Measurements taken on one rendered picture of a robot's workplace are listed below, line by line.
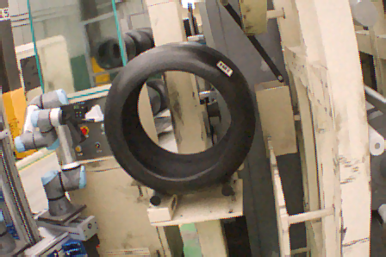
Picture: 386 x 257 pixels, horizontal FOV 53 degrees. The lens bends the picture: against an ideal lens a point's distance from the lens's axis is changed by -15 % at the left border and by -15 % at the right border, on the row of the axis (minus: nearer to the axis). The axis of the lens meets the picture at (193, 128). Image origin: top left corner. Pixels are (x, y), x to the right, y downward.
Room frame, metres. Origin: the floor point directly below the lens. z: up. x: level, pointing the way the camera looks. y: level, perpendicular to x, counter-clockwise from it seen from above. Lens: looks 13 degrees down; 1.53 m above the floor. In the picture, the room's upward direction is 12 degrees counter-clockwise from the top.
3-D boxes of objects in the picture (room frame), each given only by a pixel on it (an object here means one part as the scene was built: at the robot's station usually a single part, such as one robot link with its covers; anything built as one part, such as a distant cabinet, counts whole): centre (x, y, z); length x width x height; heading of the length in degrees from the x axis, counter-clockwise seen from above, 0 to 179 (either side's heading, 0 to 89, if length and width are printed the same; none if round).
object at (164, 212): (1.77, 0.17, 0.84); 0.36 x 0.09 x 0.06; 171
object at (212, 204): (1.75, 0.03, 0.80); 0.37 x 0.36 x 0.02; 81
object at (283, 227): (1.47, -0.26, 0.65); 0.90 x 0.02 x 0.70; 171
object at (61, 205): (2.13, 0.81, 0.77); 0.15 x 0.15 x 0.10
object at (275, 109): (1.91, -0.37, 1.05); 0.20 x 0.15 x 0.30; 171
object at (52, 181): (2.13, 0.80, 0.88); 0.13 x 0.12 x 0.14; 98
